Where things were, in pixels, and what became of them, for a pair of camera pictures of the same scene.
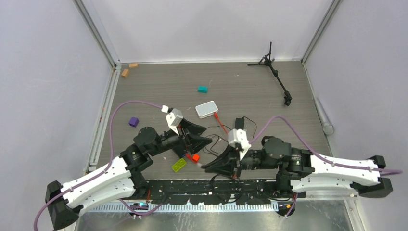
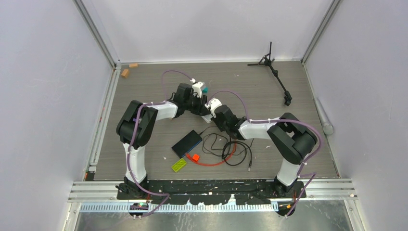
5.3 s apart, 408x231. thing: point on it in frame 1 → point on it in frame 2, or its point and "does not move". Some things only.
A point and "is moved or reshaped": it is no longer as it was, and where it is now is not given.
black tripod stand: (267, 60) does not move
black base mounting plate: (238, 192) does not move
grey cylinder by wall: (326, 122) does not move
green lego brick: (178, 165) does not move
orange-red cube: (196, 158) does not move
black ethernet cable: (228, 201) is moved or reshaped
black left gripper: (195, 142) → (201, 110)
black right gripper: (228, 152) → (215, 119)
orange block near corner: (125, 73) does not move
